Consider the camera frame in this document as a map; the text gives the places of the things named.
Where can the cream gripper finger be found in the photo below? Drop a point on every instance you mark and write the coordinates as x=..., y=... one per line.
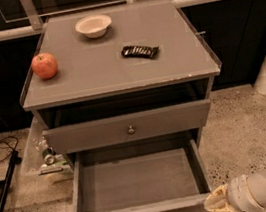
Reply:
x=218, y=201

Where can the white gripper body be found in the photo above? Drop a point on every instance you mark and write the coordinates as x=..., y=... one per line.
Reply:
x=239, y=194

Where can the grey drawer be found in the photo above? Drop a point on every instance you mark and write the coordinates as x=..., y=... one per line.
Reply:
x=163, y=174
x=128, y=127

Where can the grey top drawer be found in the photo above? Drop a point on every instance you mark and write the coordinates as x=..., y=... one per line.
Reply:
x=128, y=127

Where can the grey drawer cabinet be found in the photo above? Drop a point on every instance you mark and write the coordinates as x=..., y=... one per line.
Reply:
x=95, y=81

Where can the black snack bar wrapper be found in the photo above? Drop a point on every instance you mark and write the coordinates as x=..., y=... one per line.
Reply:
x=139, y=51

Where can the green soda can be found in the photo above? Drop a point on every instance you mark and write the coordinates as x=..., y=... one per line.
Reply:
x=48, y=156

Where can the clear plastic trash bin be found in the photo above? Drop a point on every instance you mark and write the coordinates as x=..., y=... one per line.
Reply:
x=33, y=163

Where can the black floor stand bar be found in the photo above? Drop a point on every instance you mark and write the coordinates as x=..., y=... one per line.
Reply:
x=5, y=183

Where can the white paper bowl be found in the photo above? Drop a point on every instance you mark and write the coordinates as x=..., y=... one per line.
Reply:
x=93, y=26

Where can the red apple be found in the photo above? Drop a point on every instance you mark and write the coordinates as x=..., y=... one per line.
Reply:
x=44, y=65

